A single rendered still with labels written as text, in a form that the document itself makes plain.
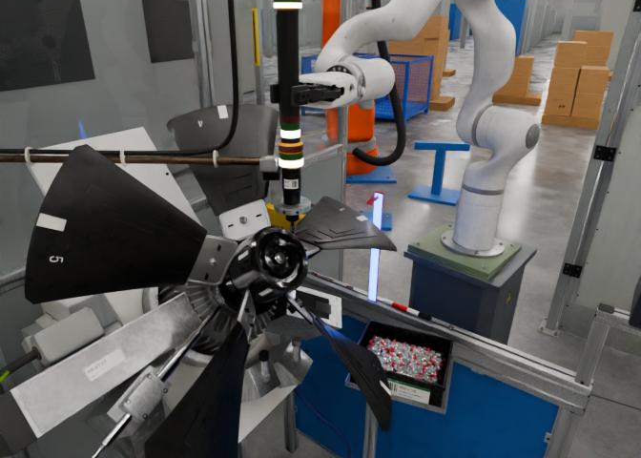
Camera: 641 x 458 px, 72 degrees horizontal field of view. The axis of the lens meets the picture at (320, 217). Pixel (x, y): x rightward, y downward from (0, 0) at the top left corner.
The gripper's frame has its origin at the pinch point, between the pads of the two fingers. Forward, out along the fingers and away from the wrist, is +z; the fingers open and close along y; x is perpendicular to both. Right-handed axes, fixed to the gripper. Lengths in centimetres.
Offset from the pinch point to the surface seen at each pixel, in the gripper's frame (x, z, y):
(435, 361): -62, -24, -24
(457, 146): -92, -338, 79
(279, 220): -43, -32, 31
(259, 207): -20.4, 4.1, 4.0
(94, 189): -10.6, 30.4, 10.3
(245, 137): -9.9, -2.4, 13.1
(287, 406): -124, -37, 33
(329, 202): -28.7, -23.0, 6.6
